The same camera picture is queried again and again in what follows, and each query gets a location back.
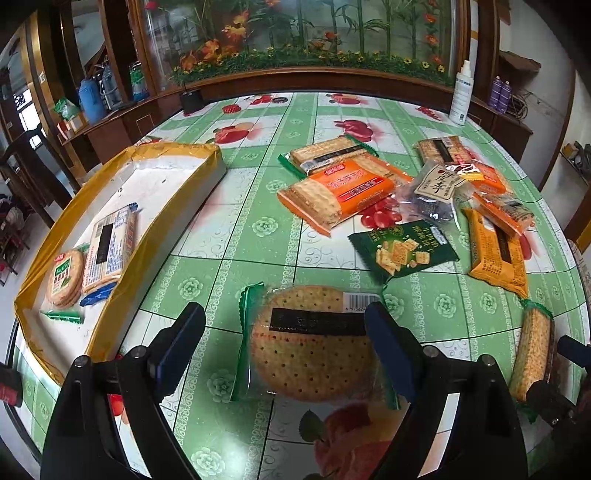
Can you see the large round cracker packet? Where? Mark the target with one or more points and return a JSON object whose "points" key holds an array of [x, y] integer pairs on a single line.
{"points": [[300, 364]]}

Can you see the purple bottle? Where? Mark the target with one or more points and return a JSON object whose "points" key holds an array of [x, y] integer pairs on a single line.
{"points": [[495, 92], [506, 95]]}

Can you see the clear dried plum packet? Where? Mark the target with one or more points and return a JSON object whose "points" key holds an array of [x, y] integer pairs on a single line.
{"points": [[436, 189]]}

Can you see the small black pot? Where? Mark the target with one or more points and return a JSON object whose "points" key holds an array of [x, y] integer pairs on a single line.
{"points": [[190, 101]]}

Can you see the small cardboard boxes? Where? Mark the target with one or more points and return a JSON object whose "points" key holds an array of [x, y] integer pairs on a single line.
{"points": [[71, 127]]}

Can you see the small round cracker packet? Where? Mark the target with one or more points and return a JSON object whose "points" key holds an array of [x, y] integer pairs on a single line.
{"points": [[64, 277]]}

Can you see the wooden display cabinet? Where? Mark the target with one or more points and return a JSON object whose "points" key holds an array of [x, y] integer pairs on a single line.
{"points": [[323, 79]]}

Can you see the orange-edged cracker packet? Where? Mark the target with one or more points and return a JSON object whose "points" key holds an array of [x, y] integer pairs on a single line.
{"points": [[505, 207]]}

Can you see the green plastic bag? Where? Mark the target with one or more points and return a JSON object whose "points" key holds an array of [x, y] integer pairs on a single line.
{"points": [[138, 82]]}

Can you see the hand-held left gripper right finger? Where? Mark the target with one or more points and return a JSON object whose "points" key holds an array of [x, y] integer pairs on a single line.
{"points": [[390, 346]]}

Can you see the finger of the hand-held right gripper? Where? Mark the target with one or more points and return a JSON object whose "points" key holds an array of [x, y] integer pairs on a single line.
{"points": [[572, 349]]}

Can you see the blue thermos jug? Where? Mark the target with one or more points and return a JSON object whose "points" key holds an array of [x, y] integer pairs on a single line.
{"points": [[91, 101]]}

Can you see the blue-edged rectangular cracker packet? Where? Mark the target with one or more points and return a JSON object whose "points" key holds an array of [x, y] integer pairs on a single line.
{"points": [[111, 244]]}

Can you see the white tray with yellow tape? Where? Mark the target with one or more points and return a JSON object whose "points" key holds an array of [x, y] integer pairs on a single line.
{"points": [[152, 184]]}

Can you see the dark green cracker packet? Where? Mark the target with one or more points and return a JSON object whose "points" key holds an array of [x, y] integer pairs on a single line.
{"points": [[406, 249]]}

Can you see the white spray bottle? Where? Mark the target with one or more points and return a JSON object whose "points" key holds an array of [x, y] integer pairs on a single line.
{"points": [[461, 99]]}

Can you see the large orange cracker packet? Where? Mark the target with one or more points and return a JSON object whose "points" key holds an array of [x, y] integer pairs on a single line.
{"points": [[351, 184]]}

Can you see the brown-edged cracker packet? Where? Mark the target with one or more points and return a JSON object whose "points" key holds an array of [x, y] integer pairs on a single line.
{"points": [[438, 147]]}

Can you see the dark wooden chair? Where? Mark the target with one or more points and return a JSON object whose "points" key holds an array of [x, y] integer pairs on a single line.
{"points": [[37, 157]]}

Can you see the red object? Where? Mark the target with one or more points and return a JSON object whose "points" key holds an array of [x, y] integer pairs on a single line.
{"points": [[9, 387]]}

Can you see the yellow-orange biscuit packet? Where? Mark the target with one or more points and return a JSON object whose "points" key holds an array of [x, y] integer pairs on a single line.
{"points": [[494, 263]]}

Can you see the floral glass panel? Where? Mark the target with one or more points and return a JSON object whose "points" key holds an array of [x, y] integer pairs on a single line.
{"points": [[300, 32]]}

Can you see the green-edged rectangular cracker packet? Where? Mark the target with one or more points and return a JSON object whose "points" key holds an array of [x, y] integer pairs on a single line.
{"points": [[323, 150]]}

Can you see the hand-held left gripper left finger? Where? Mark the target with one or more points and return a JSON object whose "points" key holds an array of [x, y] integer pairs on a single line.
{"points": [[178, 355]]}

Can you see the orange snack packet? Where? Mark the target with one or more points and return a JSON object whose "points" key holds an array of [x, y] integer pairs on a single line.
{"points": [[491, 180]]}

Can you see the narrow green-edged cracker packet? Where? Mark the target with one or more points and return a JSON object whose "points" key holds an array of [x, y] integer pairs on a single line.
{"points": [[531, 355]]}

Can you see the clear water bottle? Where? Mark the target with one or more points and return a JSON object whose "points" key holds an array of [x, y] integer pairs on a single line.
{"points": [[111, 87]]}

